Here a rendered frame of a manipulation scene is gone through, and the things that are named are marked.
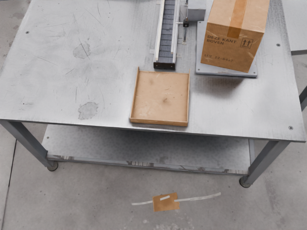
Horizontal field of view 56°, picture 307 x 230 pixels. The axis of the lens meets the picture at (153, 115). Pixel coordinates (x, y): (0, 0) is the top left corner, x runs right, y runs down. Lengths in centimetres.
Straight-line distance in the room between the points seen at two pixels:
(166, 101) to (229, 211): 99
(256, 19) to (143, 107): 63
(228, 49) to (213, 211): 111
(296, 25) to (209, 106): 74
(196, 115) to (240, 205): 93
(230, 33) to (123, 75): 55
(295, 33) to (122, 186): 144
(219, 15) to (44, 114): 91
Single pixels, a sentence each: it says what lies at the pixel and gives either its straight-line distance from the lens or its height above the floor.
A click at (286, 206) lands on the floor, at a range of 221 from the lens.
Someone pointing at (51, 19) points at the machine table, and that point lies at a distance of 187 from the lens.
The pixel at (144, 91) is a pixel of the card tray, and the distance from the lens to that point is 142.
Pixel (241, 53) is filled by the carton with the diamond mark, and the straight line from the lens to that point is 142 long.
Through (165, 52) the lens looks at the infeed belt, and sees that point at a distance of 151.
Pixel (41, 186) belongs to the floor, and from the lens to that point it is 225.
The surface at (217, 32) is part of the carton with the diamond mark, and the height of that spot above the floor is 108.
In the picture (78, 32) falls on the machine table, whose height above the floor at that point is 83.
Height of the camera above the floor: 200
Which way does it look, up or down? 60 degrees down
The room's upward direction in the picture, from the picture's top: 3 degrees counter-clockwise
